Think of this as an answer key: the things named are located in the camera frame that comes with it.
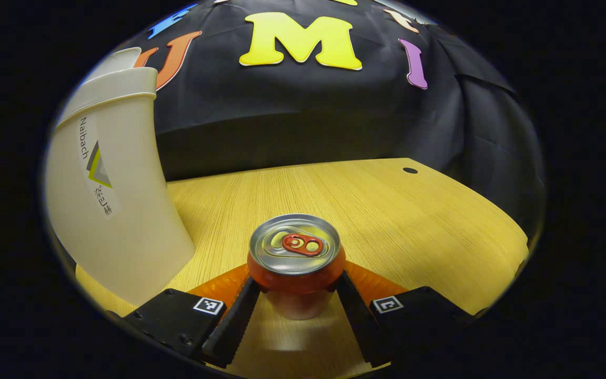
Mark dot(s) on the black backdrop cloth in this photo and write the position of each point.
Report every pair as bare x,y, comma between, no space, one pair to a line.
292,116

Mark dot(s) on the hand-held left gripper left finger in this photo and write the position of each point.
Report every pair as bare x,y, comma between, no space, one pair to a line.
234,326

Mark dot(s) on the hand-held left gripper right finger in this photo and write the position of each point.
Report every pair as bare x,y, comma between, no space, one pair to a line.
361,326

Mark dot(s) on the white desktop garbage bin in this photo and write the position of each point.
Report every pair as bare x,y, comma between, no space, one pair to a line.
124,210

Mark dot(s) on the red pop can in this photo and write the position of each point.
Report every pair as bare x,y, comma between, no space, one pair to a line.
295,284

